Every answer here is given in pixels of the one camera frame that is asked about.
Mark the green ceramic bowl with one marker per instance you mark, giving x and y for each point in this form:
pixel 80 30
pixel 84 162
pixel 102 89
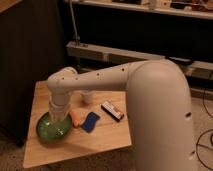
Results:
pixel 48 131

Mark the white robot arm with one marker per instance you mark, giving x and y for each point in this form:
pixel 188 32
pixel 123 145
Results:
pixel 158 103

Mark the blue sponge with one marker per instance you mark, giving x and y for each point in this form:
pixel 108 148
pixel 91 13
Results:
pixel 90 122

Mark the clear plastic cup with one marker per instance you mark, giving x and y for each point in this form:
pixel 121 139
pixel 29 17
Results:
pixel 87 96

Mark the metal vertical pole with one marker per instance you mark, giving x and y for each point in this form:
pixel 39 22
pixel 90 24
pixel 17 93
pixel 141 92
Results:
pixel 76 36

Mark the black white rectangular box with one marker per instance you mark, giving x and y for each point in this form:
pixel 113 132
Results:
pixel 112 110

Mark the orange carrot toy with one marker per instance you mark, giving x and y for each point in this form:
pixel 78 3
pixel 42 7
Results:
pixel 75 118

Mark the wall shelf with items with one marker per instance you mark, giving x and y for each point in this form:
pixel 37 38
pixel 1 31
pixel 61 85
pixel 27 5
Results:
pixel 151 6

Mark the wooden table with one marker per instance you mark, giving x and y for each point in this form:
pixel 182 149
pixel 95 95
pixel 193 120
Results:
pixel 107 134

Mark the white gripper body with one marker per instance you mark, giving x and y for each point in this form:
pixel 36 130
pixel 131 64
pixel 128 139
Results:
pixel 58 112

